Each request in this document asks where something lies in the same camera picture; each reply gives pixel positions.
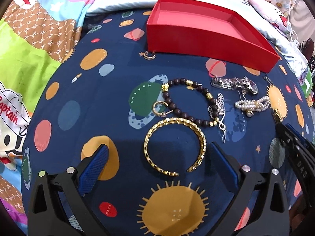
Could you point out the pink cartoon pillow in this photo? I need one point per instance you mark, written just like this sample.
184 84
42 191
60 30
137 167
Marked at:
271 14

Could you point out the colourful cartoon monkey blanket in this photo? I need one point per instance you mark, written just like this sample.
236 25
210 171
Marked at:
36 37

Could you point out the red cardboard tray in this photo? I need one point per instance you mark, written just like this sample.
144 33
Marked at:
203 29

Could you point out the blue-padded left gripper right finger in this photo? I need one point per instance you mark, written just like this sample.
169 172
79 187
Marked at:
270 215

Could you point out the gold hoop earring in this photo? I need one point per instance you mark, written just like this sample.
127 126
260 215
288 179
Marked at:
160 109

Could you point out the gold cuff bangle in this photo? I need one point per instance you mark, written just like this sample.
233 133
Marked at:
174 142

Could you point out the dark dangling earring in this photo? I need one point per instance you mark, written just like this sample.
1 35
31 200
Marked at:
277 102

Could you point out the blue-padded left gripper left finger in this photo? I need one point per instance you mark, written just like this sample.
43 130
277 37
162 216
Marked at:
57 207

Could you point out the silver blue-dial wristwatch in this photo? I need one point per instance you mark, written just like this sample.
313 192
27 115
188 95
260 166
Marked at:
244 84

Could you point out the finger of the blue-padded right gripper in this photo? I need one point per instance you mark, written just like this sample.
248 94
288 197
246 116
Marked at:
300 154

